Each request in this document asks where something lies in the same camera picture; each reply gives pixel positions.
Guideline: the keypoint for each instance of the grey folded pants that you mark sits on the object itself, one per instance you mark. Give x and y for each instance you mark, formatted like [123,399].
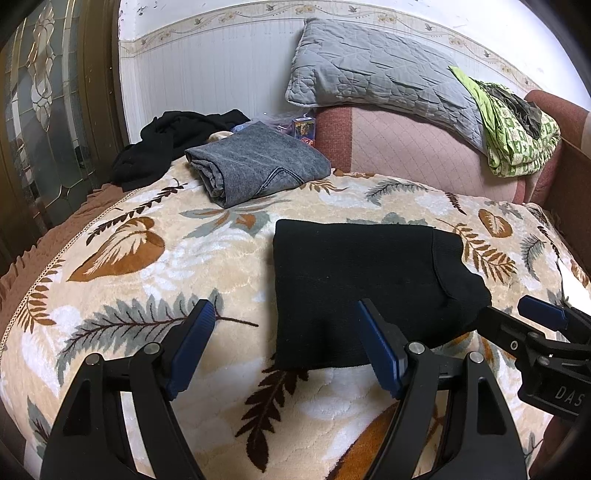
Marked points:
[258,159]

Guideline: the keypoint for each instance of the stained glass wooden door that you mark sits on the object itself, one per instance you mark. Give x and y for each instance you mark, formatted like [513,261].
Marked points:
[51,106]

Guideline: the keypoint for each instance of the black sweater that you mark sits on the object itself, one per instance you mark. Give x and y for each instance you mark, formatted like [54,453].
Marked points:
[369,286]

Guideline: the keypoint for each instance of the small colourful box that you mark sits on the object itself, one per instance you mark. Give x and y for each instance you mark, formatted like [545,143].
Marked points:
[304,128]

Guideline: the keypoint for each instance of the dark olive cloth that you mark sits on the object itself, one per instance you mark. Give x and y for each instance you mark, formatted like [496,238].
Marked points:
[519,110]

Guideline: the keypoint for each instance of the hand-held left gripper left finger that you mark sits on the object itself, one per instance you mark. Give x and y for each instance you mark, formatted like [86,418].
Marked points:
[191,344]

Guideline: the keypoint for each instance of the leaf print beige blanket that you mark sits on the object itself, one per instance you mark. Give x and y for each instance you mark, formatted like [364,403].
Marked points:
[161,277]

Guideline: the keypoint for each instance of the green patterned cloth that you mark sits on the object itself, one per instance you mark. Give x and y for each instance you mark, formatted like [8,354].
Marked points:
[517,143]

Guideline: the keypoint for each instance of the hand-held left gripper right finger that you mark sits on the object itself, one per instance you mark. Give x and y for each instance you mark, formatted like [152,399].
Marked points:
[381,346]

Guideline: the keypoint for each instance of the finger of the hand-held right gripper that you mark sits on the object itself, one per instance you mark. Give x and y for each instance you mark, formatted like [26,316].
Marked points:
[501,330]
[542,310]

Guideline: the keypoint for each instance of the grey quilted pillow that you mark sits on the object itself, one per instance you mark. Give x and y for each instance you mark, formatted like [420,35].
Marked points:
[378,78]

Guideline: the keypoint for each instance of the brown wooden board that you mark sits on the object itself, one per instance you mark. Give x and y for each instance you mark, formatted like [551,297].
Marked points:
[570,184]

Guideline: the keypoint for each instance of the blue plastic bag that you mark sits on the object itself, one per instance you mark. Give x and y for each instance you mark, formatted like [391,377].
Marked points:
[272,122]

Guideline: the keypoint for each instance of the black clothes pile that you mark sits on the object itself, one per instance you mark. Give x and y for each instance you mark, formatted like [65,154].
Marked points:
[157,143]

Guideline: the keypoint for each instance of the pink and red sofa back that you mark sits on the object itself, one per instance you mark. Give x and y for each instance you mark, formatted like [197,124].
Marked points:
[406,147]

